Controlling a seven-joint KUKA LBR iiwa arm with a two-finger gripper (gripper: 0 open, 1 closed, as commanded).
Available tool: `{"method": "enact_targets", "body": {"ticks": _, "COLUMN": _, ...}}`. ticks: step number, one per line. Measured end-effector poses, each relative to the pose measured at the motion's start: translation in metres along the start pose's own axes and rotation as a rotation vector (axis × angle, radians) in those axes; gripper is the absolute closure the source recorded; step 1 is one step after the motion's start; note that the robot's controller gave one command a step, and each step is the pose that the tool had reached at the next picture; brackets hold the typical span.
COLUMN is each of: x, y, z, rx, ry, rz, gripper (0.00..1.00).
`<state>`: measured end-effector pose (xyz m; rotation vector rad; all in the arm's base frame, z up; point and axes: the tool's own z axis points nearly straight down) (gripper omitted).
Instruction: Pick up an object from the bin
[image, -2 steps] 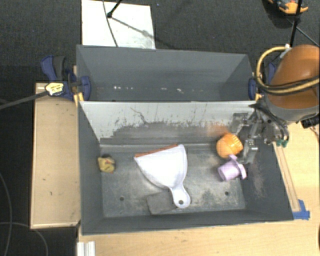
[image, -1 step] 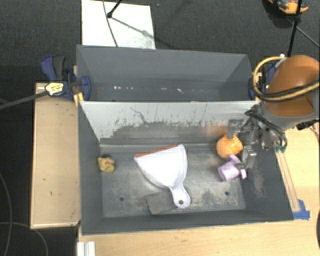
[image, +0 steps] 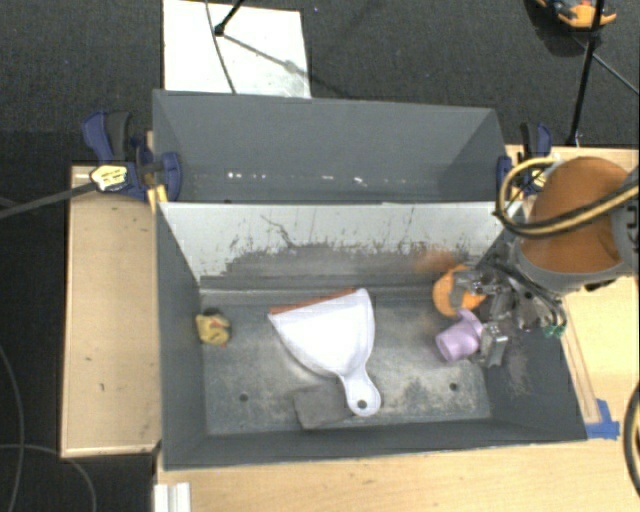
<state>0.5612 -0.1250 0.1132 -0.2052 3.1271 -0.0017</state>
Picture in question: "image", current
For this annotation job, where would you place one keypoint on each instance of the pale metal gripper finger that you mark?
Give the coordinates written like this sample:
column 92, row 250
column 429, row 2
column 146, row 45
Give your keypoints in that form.
column 462, row 290
column 494, row 345

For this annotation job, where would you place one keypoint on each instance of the orange fruit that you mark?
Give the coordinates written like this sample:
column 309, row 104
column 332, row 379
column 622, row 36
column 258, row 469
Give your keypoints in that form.
column 442, row 295

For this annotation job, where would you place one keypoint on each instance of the purple plastic cup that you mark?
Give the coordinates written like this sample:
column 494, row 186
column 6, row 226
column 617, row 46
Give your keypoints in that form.
column 457, row 342

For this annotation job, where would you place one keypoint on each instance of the white plastic dustpan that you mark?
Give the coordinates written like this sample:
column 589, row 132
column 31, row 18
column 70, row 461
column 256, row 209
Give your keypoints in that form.
column 335, row 335

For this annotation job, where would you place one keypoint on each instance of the dark grey flat block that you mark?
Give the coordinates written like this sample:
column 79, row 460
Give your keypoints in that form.
column 320, row 407

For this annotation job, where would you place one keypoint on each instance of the grey metal bin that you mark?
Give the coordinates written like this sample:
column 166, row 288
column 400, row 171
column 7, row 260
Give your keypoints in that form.
column 320, row 150

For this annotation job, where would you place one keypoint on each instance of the yellow toy duck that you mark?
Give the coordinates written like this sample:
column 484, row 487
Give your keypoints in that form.
column 212, row 327

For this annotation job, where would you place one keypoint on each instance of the pale wood board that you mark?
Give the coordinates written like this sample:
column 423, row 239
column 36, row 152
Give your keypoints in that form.
column 110, row 310

